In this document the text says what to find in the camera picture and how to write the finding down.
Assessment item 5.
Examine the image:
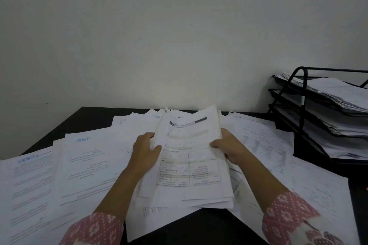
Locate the person's left hand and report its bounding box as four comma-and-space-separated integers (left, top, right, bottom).
126, 132, 163, 178

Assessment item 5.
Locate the person's right hand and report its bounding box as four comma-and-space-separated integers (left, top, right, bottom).
209, 128, 255, 167

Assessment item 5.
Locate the bundle of printed documents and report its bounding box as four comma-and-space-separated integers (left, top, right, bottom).
135, 105, 235, 210

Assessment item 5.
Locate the spread of loose paper sheets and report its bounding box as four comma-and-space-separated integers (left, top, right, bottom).
0, 108, 361, 245

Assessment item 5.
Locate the thick white paper stack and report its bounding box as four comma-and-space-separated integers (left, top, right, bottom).
280, 93, 368, 138

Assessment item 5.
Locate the white paper stack blue print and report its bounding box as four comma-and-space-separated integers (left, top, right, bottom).
277, 108, 368, 161

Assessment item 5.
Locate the thin white paper stack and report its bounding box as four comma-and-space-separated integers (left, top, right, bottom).
274, 73, 368, 115

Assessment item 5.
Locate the black wire three-tier document tray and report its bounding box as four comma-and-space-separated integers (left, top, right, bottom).
267, 66, 368, 165

